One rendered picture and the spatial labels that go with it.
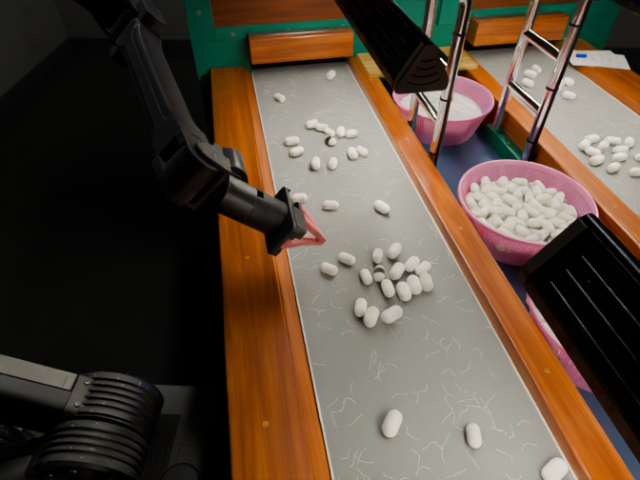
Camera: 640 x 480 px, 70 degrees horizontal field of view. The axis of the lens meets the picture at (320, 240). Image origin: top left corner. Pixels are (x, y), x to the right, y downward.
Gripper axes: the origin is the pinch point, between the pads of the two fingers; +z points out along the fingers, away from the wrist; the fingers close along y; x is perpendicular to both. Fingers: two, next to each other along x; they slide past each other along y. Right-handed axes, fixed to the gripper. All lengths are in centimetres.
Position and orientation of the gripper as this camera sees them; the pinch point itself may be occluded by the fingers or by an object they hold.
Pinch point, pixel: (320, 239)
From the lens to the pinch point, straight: 75.9
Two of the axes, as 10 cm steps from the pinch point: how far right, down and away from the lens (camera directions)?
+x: -6.4, 6.2, 4.5
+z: 7.4, 3.6, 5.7
